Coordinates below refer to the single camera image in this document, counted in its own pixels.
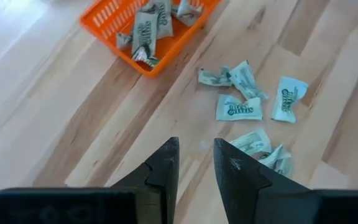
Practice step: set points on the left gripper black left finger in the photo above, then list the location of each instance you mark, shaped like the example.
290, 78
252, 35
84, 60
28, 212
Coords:
160, 186

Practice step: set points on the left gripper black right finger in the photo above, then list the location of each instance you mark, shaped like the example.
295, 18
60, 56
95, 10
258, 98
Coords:
244, 193

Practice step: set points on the white sugar packet green print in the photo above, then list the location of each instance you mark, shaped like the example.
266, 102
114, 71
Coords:
164, 20
213, 78
238, 109
246, 81
145, 32
279, 160
287, 99
187, 12
123, 40
253, 141

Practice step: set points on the orange plastic slotted basket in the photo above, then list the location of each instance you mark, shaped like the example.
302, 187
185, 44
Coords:
172, 46

